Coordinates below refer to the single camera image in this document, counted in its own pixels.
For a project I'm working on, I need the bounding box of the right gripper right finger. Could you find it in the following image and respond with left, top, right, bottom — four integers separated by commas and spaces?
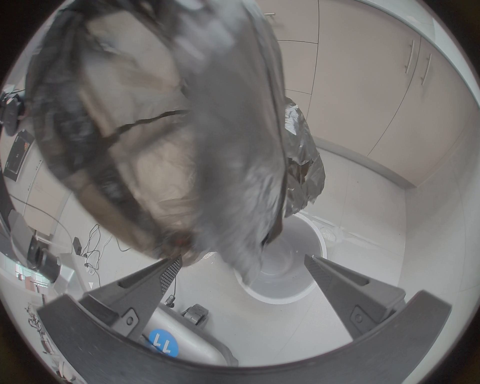
304, 254, 407, 343

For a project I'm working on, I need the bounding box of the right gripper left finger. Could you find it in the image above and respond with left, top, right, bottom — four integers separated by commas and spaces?
80, 255, 184, 340

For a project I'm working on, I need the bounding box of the black plastic bag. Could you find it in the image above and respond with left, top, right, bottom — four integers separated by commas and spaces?
24, 0, 326, 286

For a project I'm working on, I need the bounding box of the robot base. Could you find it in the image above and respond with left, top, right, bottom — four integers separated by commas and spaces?
139, 299, 239, 369

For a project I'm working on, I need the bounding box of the white trash bin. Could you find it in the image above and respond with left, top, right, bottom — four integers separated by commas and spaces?
233, 213, 328, 304

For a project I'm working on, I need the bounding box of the pale wardrobe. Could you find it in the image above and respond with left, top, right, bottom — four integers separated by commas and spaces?
259, 0, 479, 189

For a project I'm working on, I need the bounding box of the black cable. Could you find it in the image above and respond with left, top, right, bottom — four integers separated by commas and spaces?
71, 224, 133, 276

